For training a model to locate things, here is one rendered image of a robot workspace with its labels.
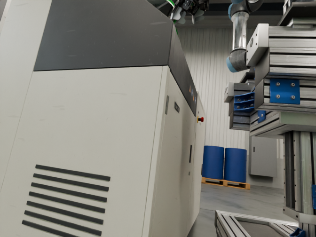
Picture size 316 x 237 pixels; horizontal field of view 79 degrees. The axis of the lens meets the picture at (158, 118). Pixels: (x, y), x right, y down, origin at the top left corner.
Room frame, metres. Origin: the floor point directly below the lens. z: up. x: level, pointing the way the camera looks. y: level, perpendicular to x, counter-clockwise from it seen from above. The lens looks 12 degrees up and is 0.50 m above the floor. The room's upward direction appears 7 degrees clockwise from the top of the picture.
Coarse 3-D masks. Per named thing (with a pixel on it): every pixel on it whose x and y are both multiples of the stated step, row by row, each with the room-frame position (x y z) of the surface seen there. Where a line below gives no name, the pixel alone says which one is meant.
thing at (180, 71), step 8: (176, 32) 0.61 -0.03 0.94; (176, 40) 0.62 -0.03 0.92; (176, 48) 0.63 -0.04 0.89; (176, 56) 0.64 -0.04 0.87; (184, 56) 0.76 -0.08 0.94; (176, 64) 0.65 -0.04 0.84; (184, 64) 0.77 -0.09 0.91; (176, 72) 0.66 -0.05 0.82; (184, 72) 0.79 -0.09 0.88; (176, 80) 0.68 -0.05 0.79; (184, 80) 0.80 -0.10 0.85; (192, 80) 0.99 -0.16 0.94; (184, 88) 0.82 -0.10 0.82; (192, 88) 1.01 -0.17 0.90; (184, 96) 0.84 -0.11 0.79; (192, 96) 1.03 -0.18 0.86; (192, 104) 1.06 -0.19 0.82
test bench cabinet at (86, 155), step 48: (48, 96) 0.71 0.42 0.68; (96, 96) 0.64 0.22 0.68; (144, 96) 0.58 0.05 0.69; (48, 144) 0.69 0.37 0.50; (96, 144) 0.63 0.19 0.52; (144, 144) 0.57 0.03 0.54; (0, 192) 0.75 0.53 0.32; (48, 192) 0.68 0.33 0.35; (96, 192) 0.62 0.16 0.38; (144, 192) 0.57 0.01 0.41
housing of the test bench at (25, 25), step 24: (24, 0) 0.81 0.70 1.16; (48, 0) 0.76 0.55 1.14; (24, 24) 0.79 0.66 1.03; (0, 48) 0.83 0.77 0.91; (24, 48) 0.78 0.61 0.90; (0, 72) 0.81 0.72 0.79; (24, 72) 0.77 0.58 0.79; (0, 96) 0.80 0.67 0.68; (24, 96) 0.75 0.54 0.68; (0, 120) 0.79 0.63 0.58; (0, 144) 0.77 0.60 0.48; (0, 168) 0.76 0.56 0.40
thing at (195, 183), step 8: (200, 104) 1.40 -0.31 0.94; (200, 112) 1.44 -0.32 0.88; (200, 128) 1.51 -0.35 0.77; (200, 136) 1.55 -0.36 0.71; (200, 144) 1.58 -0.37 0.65; (200, 152) 1.62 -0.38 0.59; (192, 160) 1.23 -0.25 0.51; (200, 160) 1.66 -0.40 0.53; (192, 168) 1.25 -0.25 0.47; (200, 168) 1.71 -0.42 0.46; (192, 176) 1.27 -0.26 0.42; (200, 176) 1.75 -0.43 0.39; (192, 184) 1.29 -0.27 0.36; (200, 184) 1.80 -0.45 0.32; (192, 192) 1.32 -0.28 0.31; (200, 192) 1.87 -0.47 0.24; (192, 200) 1.35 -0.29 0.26; (192, 208) 1.38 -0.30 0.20; (192, 216) 1.43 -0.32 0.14; (192, 224) 1.46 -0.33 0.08
